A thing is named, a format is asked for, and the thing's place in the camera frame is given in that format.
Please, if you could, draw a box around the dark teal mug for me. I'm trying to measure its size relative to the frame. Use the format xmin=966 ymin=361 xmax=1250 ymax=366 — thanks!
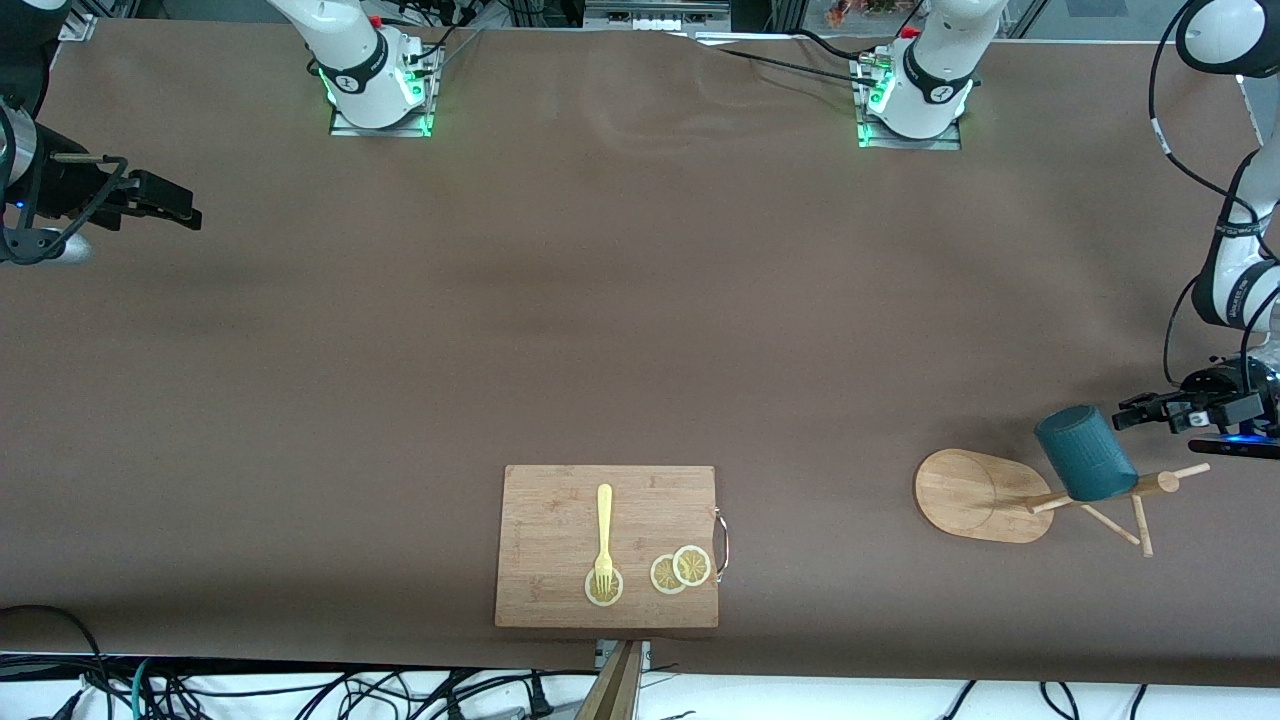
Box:
xmin=1033 ymin=403 xmax=1142 ymax=504

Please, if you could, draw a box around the wooden mug rack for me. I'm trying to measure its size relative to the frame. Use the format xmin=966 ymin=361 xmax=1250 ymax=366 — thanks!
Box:
xmin=913 ymin=447 xmax=1212 ymax=559

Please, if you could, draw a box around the brown table cover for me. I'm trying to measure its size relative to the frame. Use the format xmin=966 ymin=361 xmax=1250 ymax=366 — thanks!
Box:
xmin=0 ymin=18 xmax=1280 ymax=690

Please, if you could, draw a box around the overlapping lemon slice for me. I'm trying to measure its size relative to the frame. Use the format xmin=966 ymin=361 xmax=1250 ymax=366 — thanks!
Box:
xmin=671 ymin=544 xmax=713 ymax=589

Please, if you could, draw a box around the bamboo cutting board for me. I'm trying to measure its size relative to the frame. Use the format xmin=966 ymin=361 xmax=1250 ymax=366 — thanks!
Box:
xmin=494 ymin=464 xmax=720 ymax=630

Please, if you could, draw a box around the grey power strip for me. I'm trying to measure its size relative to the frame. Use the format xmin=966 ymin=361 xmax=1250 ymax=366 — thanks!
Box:
xmin=584 ymin=0 xmax=733 ymax=32

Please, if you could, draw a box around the yellow plastic fork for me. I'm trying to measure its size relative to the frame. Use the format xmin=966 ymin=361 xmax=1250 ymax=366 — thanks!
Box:
xmin=594 ymin=484 xmax=616 ymax=598

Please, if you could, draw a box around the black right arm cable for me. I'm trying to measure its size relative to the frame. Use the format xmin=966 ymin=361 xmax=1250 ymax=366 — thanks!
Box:
xmin=0 ymin=95 xmax=129 ymax=268

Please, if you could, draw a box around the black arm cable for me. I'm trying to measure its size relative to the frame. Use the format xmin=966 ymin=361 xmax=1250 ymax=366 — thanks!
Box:
xmin=0 ymin=95 xmax=129 ymax=268
xmin=1147 ymin=0 xmax=1280 ymax=421

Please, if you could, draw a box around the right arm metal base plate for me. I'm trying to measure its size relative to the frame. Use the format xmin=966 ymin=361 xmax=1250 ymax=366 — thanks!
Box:
xmin=328 ymin=45 xmax=438 ymax=139

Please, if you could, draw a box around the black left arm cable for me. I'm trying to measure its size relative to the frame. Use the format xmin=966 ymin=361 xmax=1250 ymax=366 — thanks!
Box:
xmin=1147 ymin=0 xmax=1280 ymax=421

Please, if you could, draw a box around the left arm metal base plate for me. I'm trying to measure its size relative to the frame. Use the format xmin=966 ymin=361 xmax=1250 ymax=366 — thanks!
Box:
xmin=854 ymin=52 xmax=964 ymax=152

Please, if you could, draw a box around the black looping floor cable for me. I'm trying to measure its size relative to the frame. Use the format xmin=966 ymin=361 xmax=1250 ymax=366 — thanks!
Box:
xmin=0 ymin=604 xmax=113 ymax=720

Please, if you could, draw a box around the teal floor cable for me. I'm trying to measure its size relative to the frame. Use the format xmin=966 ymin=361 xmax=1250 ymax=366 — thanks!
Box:
xmin=129 ymin=656 xmax=163 ymax=720

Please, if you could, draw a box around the black cable on table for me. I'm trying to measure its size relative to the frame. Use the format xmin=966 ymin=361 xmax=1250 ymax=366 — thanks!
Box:
xmin=690 ymin=28 xmax=886 ymax=93

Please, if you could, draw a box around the metal table edge bracket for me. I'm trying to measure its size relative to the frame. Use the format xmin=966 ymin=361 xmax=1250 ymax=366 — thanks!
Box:
xmin=595 ymin=639 xmax=653 ymax=672

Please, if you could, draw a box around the wooden post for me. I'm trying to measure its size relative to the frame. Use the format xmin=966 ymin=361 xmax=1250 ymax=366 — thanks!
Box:
xmin=574 ymin=640 xmax=644 ymax=720

